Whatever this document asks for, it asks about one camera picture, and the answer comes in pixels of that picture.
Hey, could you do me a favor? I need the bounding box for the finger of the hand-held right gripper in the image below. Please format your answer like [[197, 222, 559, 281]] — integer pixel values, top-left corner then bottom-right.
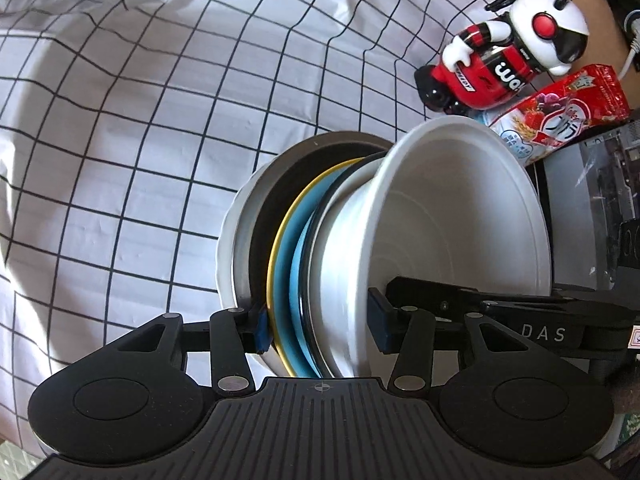
[[386, 275, 591, 324]]

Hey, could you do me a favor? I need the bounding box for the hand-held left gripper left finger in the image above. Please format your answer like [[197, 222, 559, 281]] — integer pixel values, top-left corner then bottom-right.
[[102, 302, 274, 396]]

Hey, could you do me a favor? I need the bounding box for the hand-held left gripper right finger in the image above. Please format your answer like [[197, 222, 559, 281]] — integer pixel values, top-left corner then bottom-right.
[[367, 287, 556, 396]]

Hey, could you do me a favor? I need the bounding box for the blue bowl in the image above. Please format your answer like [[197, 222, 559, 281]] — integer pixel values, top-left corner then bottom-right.
[[286, 152, 386, 380]]

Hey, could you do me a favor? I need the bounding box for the white bowl yellow rim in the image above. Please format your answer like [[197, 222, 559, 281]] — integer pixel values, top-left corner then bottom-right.
[[267, 157, 368, 376]]

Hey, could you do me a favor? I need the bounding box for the white floral bowl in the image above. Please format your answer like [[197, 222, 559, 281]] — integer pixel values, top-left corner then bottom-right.
[[215, 160, 282, 376]]

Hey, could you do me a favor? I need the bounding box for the tall white bowl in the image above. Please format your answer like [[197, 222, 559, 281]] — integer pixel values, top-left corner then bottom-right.
[[306, 180, 373, 379]]

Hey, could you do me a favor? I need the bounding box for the wide white bowl gold print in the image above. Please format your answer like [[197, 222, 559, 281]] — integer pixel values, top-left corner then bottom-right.
[[345, 116, 553, 379]]

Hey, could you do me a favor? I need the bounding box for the stainless steel bowl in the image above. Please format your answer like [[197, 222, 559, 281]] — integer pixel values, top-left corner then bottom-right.
[[231, 130, 391, 312]]

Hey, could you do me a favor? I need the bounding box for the white glass computer case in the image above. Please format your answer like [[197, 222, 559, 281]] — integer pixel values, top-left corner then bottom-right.
[[530, 120, 640, 291]]

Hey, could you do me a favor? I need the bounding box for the white checkered tablecloth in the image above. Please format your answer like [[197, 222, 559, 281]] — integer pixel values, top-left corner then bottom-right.
[[0, 0, 511, 456]]

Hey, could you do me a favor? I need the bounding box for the red cereal bag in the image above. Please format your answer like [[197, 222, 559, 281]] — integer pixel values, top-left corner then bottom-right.
[[480, 63, 632, 169]]

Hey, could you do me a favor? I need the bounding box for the red panda robot toy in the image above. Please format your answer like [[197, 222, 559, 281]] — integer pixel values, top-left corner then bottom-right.
[[414, 0, 591, 114]]

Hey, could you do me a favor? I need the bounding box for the white plug with cable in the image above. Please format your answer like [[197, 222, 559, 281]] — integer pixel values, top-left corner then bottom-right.
[[617, 7, 640, 81]]

